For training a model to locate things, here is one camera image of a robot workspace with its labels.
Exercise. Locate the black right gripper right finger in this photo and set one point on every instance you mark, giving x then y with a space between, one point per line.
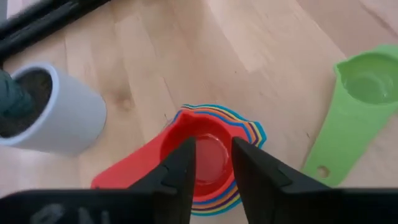
261 180

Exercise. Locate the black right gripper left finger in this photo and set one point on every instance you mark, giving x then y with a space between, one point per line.
174 186

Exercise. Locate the large light blue measuring cup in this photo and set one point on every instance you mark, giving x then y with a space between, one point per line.
263 135

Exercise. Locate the red measuring cup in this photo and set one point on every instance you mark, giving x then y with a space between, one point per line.
140 168

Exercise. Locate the small white plant pot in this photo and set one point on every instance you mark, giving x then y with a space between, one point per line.
74 118

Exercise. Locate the green measuring cup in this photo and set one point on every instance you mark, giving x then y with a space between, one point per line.
342 130

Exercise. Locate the black aluminium table frame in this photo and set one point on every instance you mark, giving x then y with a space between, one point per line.
37 25

